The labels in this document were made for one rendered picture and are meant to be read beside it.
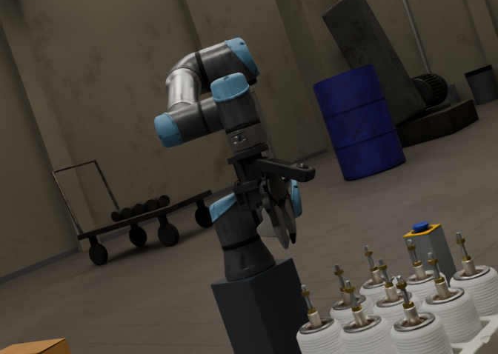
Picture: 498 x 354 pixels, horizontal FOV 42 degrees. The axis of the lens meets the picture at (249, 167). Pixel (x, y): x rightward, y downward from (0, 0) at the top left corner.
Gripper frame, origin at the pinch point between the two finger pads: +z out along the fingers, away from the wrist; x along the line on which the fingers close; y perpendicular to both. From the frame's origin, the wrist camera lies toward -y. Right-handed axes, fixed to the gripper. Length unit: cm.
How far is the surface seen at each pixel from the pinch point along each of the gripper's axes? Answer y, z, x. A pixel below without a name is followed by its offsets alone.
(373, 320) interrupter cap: -12.1, 18.7, 2.3
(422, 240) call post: -15.6, 14.1, -34.3
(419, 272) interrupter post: -17.4, 17.2, -18.4
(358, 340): -10.3, 20.0, 7.8
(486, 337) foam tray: -31.0, 26.2, -0.2
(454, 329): -25.9, 23.8, 0.1
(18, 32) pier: 591, -275, -570
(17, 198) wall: 628, -55, -501
